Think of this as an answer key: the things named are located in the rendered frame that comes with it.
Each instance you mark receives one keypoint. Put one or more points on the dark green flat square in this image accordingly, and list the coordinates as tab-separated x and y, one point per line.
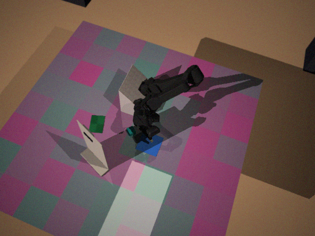
96	124

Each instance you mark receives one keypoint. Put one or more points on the beige panel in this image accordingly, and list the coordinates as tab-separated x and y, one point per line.
94	154

